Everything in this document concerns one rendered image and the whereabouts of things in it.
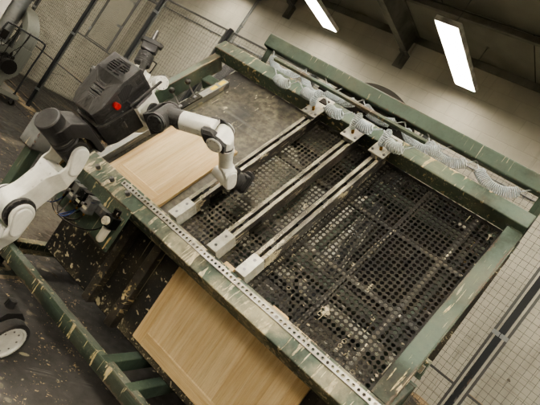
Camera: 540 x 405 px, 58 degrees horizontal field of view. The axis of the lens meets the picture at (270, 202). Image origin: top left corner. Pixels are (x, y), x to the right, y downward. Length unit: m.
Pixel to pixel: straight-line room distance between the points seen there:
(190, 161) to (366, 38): 6.21
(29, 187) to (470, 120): 6.22
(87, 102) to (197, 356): 1.29
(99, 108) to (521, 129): 6.04
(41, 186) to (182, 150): 0.83
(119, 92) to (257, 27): 7.68
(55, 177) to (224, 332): 1.05
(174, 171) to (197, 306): 0.73
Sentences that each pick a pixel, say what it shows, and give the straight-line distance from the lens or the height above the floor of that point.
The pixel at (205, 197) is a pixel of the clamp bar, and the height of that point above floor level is 1.08.
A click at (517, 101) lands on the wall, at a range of 7.54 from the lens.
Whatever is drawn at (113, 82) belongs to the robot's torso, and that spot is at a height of 1.31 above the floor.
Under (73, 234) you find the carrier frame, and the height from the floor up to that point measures 0.39.
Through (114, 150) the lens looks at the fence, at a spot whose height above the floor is 0.97.
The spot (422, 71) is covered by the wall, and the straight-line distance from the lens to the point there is 7.99.
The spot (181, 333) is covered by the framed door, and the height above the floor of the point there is 0.45.
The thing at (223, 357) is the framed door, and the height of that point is 0.52.
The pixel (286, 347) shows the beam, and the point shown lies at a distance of 2.05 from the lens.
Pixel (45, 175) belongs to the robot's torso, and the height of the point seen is 0.80.
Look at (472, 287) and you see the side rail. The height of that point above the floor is 1.46.
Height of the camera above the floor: 1.40
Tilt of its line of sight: 4 degrees down
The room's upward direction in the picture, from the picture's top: 35 degrees clockwise
